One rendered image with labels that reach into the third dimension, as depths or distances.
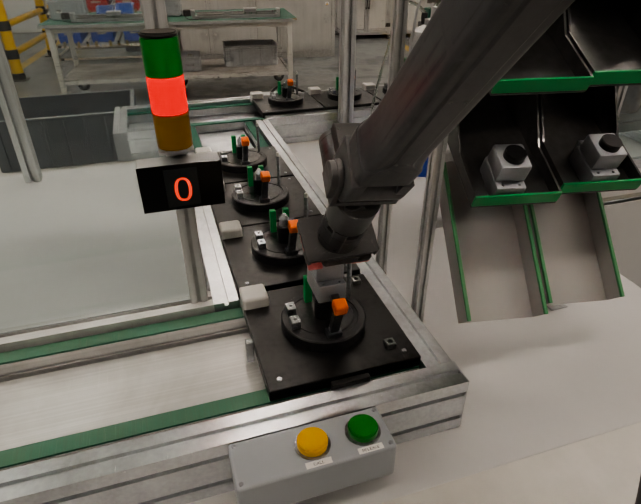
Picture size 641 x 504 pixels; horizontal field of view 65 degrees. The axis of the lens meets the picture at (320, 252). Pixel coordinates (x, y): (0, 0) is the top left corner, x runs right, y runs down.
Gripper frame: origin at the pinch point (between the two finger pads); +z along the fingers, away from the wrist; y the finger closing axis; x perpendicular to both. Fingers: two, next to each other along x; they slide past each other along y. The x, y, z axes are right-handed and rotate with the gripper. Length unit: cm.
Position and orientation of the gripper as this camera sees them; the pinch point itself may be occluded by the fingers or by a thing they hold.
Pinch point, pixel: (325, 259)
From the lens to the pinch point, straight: 76.8
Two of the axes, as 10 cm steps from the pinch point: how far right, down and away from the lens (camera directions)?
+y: -9.6, 1.5, -2.6
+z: -1.8, 3.9, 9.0
